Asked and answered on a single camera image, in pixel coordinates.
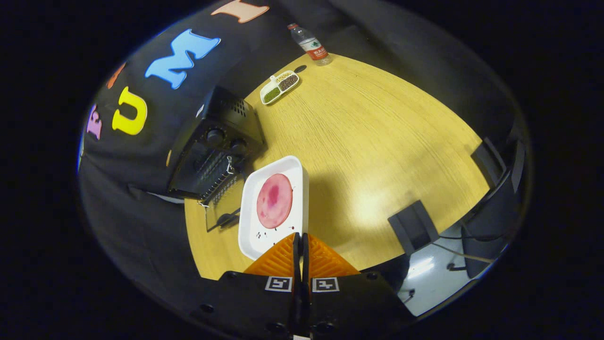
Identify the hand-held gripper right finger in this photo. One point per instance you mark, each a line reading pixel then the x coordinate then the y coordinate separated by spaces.
pixel 354 302

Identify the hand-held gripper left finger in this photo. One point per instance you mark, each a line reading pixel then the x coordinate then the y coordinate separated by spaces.
pixel 250 302

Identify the pink round food slice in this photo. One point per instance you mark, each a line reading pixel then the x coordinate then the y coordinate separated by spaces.
pixel 273 200

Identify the white square plate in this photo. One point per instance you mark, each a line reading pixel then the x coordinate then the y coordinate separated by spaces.
pixel 283 165

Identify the black toaster oven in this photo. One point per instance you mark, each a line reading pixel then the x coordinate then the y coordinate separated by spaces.
pixel 231 123

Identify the black chair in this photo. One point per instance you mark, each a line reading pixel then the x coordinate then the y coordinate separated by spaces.
pixel 490 222
pixel 413 226

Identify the white divided bean dish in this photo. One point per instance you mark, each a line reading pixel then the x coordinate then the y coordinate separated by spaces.
pixel 278 89

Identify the small dark round lid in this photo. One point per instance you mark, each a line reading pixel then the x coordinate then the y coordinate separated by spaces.
pixel 300 69

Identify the clear plastic water bottle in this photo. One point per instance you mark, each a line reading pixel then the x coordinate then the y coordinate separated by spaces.
pixel 311 45

